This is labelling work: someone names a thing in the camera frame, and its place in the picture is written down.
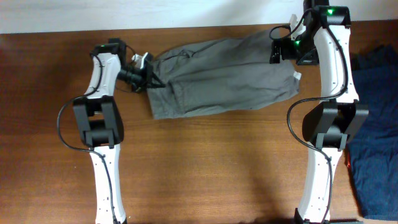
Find grey shorts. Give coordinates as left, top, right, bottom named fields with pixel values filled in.
left=147, top=30, right=302, bottom=119

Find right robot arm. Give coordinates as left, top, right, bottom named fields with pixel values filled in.
left=269, top=1, right=369, bottom=224

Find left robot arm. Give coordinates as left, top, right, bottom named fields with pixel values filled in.
left=72, top=38, right=165, bottom=223

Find dark blue folded garment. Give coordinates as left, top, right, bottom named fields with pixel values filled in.
left=348, top=45, right=397, bottom=221

